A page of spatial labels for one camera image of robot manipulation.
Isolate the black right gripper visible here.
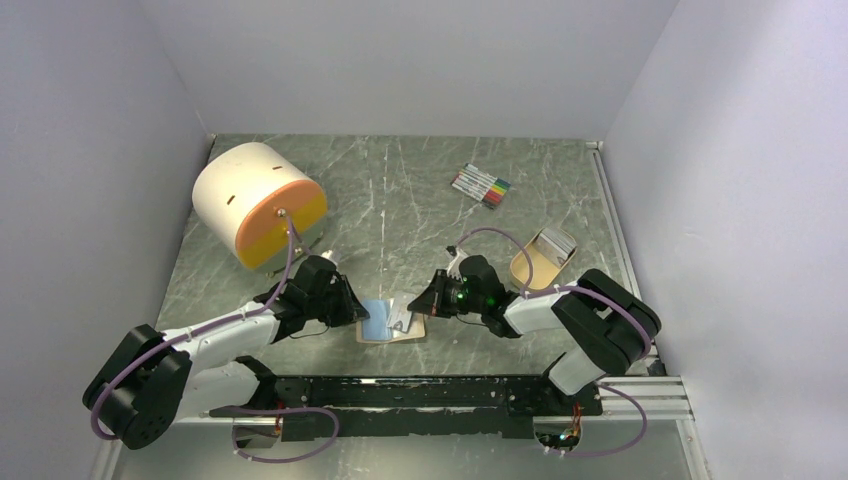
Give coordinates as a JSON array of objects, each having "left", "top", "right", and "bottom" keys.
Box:
[{"left": 408, "top": 268, "right": 486, "bottom": 318}]

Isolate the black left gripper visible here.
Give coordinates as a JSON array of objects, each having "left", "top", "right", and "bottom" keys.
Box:
[{"left": 307, "top": 274, "right": 370, "bottom": 327}]

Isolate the silver VIP card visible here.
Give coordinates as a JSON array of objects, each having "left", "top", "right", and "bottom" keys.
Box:
[{"left": 387, "top": 293, "right": 415, "bottom": 333}]

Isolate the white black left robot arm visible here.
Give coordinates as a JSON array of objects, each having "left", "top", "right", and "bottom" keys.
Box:
[{"left": 82, "top": 255, "right": 369, "bottom": 450}]

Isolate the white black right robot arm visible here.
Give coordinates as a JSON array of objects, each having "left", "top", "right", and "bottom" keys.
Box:
[{"left": 407, "top": 255, "right": 662, "bottom": 414}]

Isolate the stack of cards in tray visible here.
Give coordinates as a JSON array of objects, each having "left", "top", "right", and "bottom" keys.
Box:
[{"left": 533, "top": 227, "right": 577, "bottom": 267}]

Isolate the beige oval plastic tray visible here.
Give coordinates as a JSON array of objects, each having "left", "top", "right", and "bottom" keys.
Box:
[{"left": 509, "top": 228, "right": 576, "bottom": 291}]

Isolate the pack of coloured marker pens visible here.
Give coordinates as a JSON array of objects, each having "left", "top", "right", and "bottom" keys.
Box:
[{"left": 450, "top": 163, "right": 511, "bottom": 209}]

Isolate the round pink yellow drawer box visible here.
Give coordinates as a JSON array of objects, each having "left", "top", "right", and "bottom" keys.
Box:
[{"left": 192, "top": 142, "right": 328, "bottom": 273}]

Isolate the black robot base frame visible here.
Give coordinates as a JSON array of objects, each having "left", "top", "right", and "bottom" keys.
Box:
[{"left": 241, "top": 369, "right": 602, "bottom": 441}]

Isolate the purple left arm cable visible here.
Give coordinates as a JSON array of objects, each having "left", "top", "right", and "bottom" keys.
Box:
[{"left": 89, "top": 209, "right": 313, "bottom": 442}]

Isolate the aluminium table edge rail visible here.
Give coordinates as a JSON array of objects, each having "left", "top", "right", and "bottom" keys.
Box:
[{"left": 585, "top": 141, "right": 711, "bottom": 479}]

